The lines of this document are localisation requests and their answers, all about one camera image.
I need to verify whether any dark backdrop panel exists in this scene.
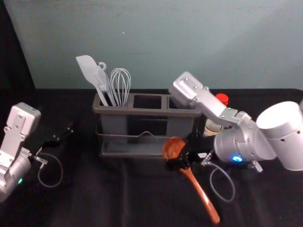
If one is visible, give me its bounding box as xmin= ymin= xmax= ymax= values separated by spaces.
xmin=0 ymin=0 xmax=36 ymax=90

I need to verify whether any grey slotted turner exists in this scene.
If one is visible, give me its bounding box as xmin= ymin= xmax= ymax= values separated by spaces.
xmin=94 ymin=61 xmax=117 ymax=107

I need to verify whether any thin grey gripper cable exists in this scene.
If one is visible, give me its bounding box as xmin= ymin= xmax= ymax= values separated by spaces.
xmin=200 ymin=152 xmax=237 ymax=202
xmin=34 ymin=152 xmax=64 ymax=189

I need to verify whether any thin grey left gripper cable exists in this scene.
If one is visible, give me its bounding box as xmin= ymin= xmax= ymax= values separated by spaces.
xmin=34 ymin=152 xmax=64 ymax=189

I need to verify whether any grey silicone spatula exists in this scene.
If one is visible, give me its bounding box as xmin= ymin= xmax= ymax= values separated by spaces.
xmin=75 ymin=55 xmax=110 ymax=107

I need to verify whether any brown wooden spoon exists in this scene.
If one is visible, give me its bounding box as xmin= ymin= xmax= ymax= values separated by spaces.
xmin=162 ymin=136 xmax=221 ymax=225

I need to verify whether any grey wire whisk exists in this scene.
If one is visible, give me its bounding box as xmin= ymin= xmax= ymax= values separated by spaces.
xmin=109 ymin=68 xmax=132 ymax=107

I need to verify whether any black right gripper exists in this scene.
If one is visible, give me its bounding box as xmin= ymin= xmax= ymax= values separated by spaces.
xmin=164 ymin=132 xmax=221 ymax=172

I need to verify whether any thin grey right gripper cable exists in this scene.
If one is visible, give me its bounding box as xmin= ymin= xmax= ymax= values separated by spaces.
xmin=200 ymin=152 xmax=237 ymax=202

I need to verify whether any grey utensil rack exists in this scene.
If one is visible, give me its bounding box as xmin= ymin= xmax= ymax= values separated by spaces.
xmin=92 ymin=92 xmax=202 ymax=158

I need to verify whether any black table cloth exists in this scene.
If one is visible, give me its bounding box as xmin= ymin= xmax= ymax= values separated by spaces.
xmin=0 ymin=87 xmax=303 ymax=227

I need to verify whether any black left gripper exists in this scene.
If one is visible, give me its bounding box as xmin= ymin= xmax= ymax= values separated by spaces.
xmin=25 ymin=121 xmax=75 ymax=158

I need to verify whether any bottle with red cap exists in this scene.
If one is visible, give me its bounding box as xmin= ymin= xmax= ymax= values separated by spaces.
xmin=203 ymin=93 xmax=230 ymax=139

